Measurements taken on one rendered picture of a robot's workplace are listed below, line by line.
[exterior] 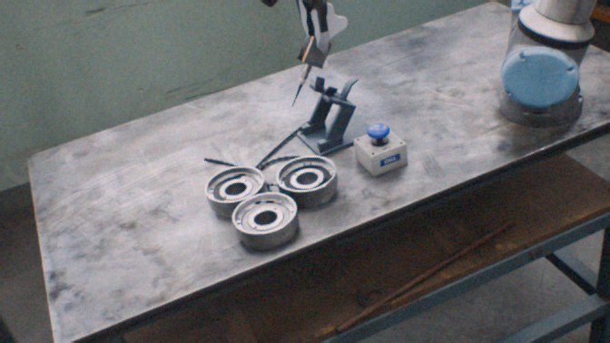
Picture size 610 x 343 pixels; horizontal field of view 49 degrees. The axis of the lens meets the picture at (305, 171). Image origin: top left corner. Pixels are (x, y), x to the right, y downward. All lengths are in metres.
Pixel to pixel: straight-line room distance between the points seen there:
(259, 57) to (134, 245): 1.80
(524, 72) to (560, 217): 0.47
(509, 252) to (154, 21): 1.74
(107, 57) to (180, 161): 1.40
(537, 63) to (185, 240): 0.63
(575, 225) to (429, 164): 0.41
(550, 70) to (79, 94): 2.01
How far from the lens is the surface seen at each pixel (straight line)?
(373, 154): 1.16
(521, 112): 1.30
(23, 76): 2.70
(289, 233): 1.06
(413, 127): 1.31
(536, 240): 1.44
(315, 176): 1.17
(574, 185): 1.58
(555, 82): 1.11
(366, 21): 3.02
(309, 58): 1.20
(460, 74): 1.49
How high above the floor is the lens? 1.50
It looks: 35 degrees down
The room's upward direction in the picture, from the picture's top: 10 degrees counter-clockwise
